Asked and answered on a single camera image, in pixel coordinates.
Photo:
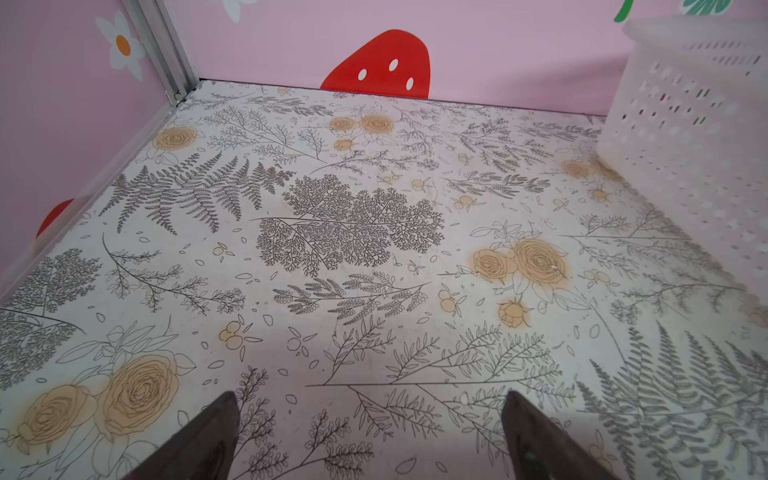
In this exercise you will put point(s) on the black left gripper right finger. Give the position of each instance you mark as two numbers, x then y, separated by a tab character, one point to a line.
539	449

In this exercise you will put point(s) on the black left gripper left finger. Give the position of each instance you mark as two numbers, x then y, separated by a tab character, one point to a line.
202	449

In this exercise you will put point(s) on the white perforated plastic basket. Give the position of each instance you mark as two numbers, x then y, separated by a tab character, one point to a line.
688	129

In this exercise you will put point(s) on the aluminium corner post left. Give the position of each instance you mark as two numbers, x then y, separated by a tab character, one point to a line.
159	33

